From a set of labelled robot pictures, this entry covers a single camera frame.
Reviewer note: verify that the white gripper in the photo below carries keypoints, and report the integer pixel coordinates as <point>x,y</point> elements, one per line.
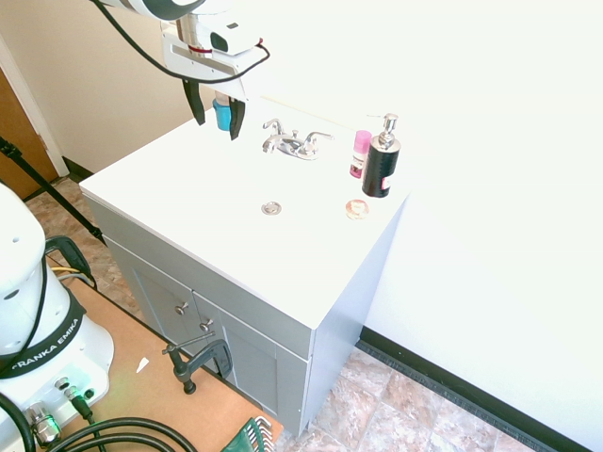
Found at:
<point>207,52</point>

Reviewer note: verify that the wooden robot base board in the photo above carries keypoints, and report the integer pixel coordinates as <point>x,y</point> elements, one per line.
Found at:
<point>155,376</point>

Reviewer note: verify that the blue plastic cup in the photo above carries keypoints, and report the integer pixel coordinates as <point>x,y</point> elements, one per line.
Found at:
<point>221,115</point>

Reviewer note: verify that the chrome faucet spout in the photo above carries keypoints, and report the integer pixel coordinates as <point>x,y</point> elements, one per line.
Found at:
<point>275,143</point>

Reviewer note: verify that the white sink vanity top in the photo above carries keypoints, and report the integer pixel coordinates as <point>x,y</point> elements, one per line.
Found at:
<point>226,207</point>

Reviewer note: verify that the chrome sink drain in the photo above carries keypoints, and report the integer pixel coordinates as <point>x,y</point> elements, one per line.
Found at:
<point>272,207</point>

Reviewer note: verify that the pink capped spray bottle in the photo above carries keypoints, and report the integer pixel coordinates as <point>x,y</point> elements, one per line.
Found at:
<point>360,154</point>

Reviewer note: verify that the round soap dish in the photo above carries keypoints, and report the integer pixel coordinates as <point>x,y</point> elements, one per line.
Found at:
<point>357,209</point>

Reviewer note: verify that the black soap dispenser chrome pump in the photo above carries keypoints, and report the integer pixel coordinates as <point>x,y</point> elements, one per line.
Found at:
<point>381,165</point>

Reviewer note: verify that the brown wooden door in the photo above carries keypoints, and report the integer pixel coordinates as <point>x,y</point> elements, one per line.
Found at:
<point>21,141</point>

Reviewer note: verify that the round metal cabinet knob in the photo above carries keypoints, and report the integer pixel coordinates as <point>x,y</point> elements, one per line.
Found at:
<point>182,308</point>
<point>206,325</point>

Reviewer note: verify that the grey vanity cabinet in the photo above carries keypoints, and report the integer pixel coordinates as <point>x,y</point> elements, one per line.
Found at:
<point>245,339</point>

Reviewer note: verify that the black metal C-clamp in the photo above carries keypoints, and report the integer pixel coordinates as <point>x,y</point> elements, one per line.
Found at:
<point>202,360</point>

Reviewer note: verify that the green hex key set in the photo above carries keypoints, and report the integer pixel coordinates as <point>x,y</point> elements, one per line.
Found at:
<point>249,435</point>

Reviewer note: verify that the black camera tripod leg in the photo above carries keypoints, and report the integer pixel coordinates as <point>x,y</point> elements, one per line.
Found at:
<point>52,193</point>

